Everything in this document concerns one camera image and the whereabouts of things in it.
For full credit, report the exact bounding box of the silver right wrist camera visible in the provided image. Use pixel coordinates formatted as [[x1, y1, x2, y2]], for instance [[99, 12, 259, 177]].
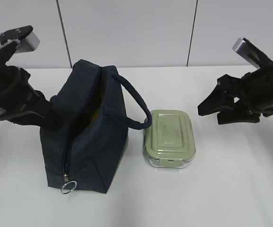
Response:
[[232, 38, 273, 69]]

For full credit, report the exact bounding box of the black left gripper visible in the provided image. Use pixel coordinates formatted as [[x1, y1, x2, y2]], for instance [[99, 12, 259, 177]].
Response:
[[0, 44, 62, 130]]

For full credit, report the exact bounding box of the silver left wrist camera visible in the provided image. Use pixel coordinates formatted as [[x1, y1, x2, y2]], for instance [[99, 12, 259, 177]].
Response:
[[0, 25, 40, 53]]

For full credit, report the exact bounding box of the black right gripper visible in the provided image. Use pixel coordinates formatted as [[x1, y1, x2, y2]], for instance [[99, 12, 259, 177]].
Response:
[[197, 65, 273, 125]]

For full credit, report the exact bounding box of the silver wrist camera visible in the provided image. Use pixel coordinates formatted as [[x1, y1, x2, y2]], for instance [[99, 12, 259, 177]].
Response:
[[232, 38, 273, 69], [0, 25, 40, 53]]

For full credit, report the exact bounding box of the navy blue lunch bag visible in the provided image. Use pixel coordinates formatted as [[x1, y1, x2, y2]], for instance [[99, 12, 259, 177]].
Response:
[[40, 60, 152, 194]]

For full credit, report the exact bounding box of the green lidded glass food container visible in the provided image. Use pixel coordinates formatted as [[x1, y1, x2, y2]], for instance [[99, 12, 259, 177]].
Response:
[[143, 109, 196, 168]]

